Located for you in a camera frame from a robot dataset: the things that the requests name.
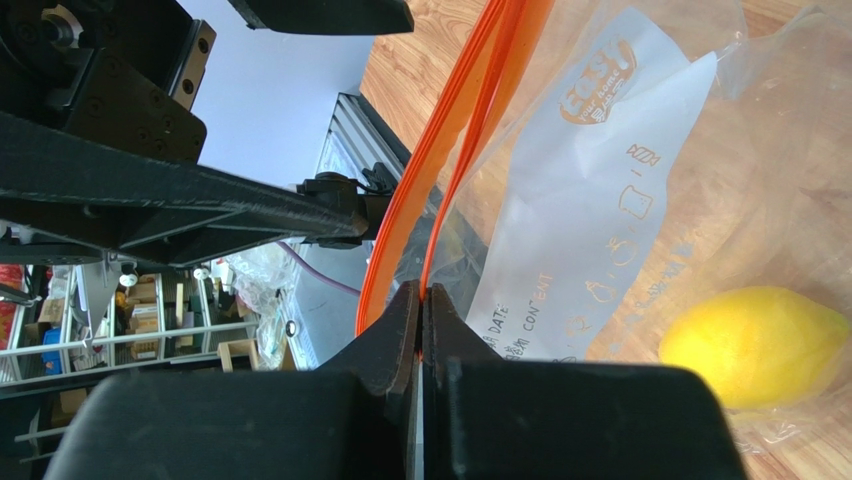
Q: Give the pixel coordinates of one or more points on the clear zip bag orange zipper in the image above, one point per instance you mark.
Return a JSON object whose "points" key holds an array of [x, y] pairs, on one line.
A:
{"points": [[623, 161]]}

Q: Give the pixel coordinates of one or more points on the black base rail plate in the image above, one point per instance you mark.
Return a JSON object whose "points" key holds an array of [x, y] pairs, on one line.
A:
{"points": [[363, 153]]}

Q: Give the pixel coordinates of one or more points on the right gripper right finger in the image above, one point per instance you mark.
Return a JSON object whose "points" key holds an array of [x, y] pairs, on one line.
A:
{"points": [[490, 418]]}

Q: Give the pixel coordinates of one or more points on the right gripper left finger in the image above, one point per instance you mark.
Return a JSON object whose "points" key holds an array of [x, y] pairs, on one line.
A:
{"points": [[351, 418]]}

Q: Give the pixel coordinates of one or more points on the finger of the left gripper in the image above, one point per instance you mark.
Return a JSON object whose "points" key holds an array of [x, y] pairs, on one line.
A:
{"points": [[327, 17]]}

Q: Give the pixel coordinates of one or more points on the yellow toy lemon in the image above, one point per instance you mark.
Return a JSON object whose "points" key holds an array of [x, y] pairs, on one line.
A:
{"points": [[758, 347]]}

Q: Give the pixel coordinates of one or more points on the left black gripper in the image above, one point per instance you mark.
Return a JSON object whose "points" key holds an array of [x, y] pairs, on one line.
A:
{"points": [[125, 74]]}

